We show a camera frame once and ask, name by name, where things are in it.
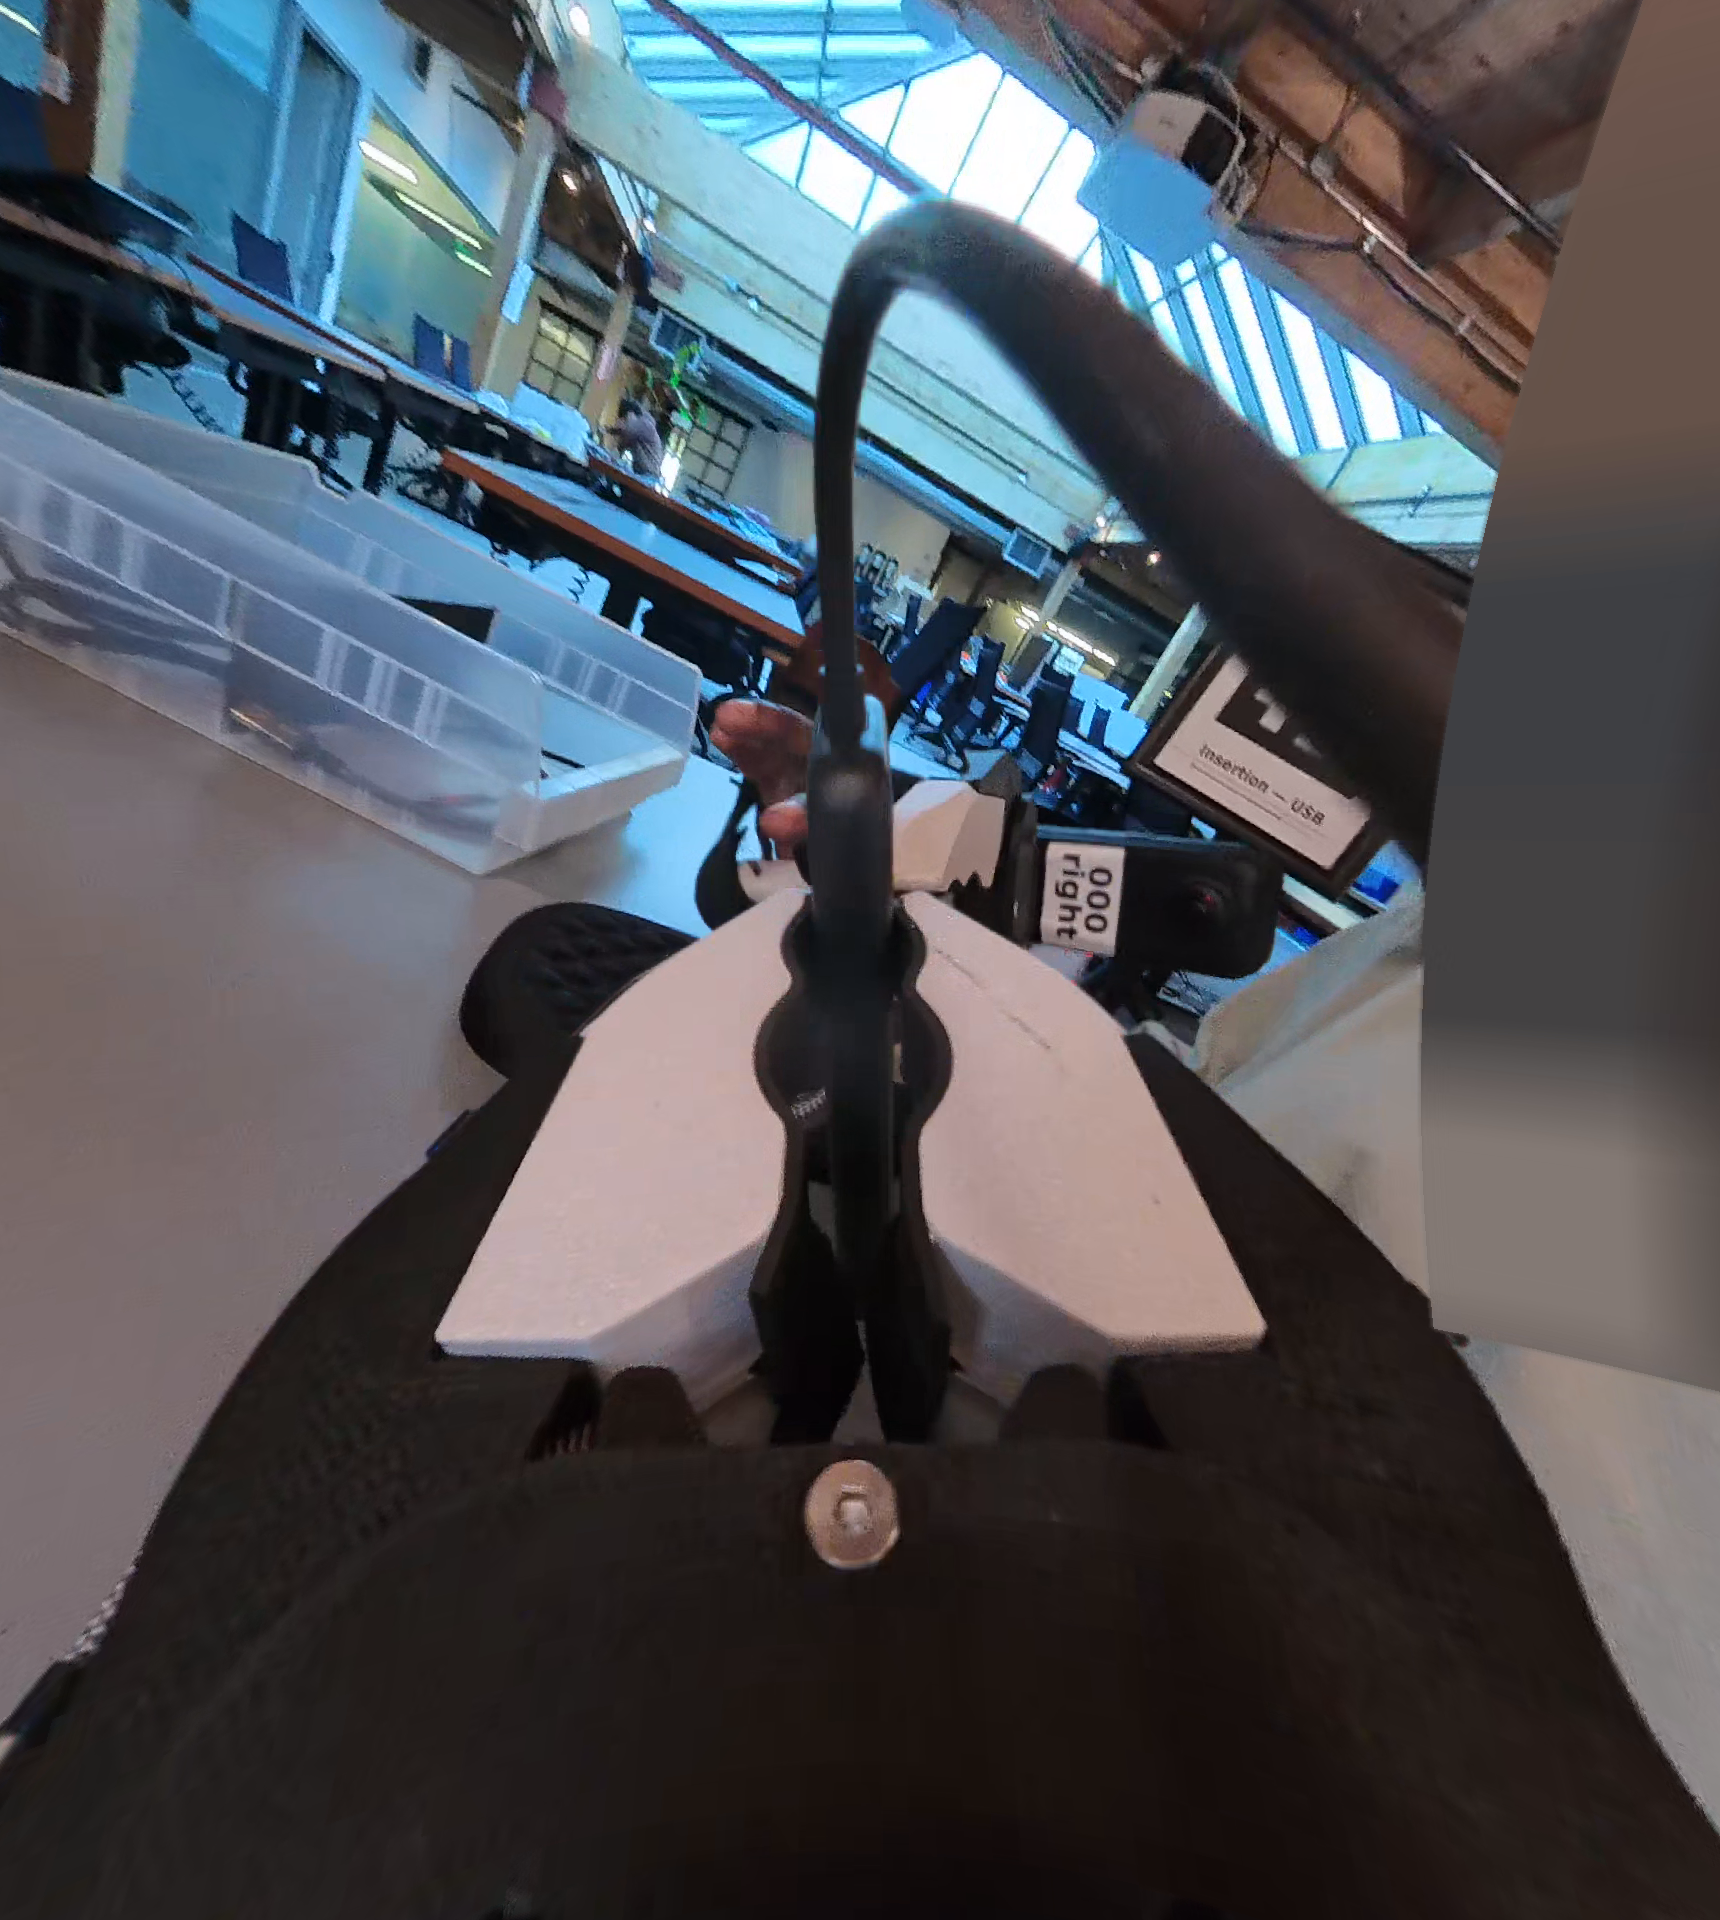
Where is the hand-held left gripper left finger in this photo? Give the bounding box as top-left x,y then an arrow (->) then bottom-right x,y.
434,897 -> 863,1443

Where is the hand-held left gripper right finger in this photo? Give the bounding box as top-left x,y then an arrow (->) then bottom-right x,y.
883,897 -> 1268,1412

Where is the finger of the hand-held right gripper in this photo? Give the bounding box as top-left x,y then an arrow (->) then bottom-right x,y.
891,780 -> 1025,906

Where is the clear plastic bin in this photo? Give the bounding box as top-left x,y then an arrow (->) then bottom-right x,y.
0,336 -> 704,881

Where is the black hub cable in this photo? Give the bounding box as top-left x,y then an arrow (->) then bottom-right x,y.
814,198 -> 1470,902

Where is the person's right hand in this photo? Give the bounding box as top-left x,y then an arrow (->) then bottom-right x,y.
710,702 -> 820,847

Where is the framed marker sign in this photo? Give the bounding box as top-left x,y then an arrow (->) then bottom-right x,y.
1122,642 -> 1390,890

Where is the group of dark office chairs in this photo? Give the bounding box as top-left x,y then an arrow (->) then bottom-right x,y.
861,547 -> 1154,783

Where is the black quilted mat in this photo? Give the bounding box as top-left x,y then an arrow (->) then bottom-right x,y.
459,901 -> 701,1086

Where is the row of wooden office desks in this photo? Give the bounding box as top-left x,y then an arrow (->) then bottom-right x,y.
0,134 -> 1102,783

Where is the white ceiling projector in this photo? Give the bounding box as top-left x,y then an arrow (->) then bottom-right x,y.
1077,87 -> 1261,271

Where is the dark coiled cable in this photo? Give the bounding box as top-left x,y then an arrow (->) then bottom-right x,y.
0,524 -> 511,843

